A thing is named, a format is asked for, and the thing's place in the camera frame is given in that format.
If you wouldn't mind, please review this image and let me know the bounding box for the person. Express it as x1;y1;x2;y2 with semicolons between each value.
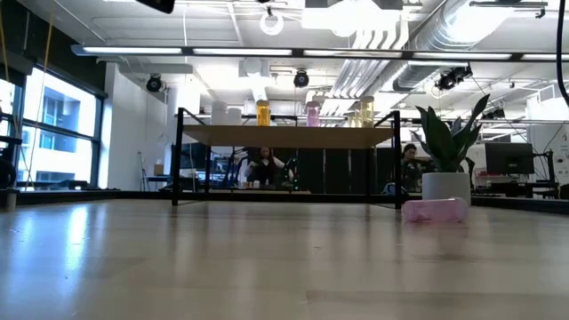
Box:
243;146;285;190
399;142;430;193

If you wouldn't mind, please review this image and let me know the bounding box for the orange medicine bottle white cap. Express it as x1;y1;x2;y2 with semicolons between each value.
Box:
255;99;272;127

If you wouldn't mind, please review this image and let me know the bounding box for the long ceiling light strip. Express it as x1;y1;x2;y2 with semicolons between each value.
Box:
70;43;569;62

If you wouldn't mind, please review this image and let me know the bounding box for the silver ventilation duct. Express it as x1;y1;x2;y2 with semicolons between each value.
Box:
390;0;517;92

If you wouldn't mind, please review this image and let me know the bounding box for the white ring lamp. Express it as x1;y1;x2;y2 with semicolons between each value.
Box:
259;8;285;36

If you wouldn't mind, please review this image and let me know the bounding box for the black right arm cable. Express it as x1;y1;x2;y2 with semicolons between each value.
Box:
555;0;569;108

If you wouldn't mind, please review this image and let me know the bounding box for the green plant in white pot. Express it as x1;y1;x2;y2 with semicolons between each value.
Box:
411;92;492;206

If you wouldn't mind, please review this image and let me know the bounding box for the yellow hanging cable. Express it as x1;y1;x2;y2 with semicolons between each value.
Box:
24;0;57;190

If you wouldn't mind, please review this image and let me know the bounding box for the black aluminium rig frame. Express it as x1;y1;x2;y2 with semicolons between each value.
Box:
0;188;569;215

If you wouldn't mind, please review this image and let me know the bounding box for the wooden shelf riser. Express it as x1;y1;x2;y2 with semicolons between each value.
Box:
171;106;404;210

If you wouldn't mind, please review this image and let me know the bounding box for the large window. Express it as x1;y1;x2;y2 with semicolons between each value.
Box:
0;66;106;192

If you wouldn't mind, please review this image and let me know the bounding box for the black computer monitor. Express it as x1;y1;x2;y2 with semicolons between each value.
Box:
484;141;536;176

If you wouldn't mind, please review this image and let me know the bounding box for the black partition screen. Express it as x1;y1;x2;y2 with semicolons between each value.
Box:
296;148;397;193

